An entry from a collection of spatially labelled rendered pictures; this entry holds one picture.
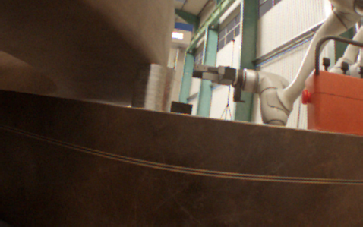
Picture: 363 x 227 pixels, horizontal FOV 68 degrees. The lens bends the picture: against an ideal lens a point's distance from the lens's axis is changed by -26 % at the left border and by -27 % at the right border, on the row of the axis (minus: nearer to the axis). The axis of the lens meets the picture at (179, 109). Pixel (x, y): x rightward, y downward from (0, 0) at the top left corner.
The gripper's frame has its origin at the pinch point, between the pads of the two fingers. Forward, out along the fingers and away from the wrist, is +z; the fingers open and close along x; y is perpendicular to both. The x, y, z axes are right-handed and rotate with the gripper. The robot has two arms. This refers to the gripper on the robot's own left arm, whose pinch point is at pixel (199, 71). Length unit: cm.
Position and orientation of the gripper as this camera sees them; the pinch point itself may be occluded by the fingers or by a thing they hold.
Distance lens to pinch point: 133.6
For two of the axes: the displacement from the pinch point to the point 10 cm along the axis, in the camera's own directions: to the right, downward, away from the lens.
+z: -9.9, -1.5, -0.3
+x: 0.4, -1.0, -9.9
